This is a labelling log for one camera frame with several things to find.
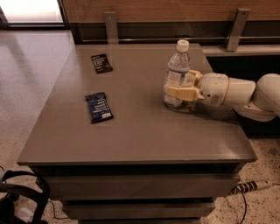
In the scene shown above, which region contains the black power cable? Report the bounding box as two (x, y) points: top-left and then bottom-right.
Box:
(237, 189), (249, 224)

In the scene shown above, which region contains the right metal bracket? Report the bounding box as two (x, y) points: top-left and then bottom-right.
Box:
(224, 8), (250, 52)

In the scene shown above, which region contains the left metal bracket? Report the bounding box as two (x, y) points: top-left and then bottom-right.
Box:
(104, 11), (119, 45)

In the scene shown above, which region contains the black snack packet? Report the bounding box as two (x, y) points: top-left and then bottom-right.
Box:
(91, 53), (113, 74)

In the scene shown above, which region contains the grey drawer cabinet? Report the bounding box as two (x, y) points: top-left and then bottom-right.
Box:
(18, 45), (256, 224)

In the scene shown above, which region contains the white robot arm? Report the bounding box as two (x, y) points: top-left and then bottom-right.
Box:
(164, 70), (280, 122)

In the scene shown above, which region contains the white power strip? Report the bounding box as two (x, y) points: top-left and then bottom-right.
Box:
(230, 180), (273, 194)

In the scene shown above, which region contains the clear plastic water bottle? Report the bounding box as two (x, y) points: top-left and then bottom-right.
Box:
(163, 39), (191, 109)

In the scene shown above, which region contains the blue snack packet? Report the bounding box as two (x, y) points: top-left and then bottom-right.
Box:
(85, 92), (114, 123)

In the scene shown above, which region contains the metal bracket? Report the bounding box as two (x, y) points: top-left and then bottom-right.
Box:
(104, 11), (119, 45)
(224, 8), (250, 52)

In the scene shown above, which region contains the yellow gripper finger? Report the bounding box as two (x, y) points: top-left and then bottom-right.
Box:
(188, 70), (203, 86)
(164, 85), (205, 102)

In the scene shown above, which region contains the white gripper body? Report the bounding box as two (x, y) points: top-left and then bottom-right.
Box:
(200, 73), (229, 107)

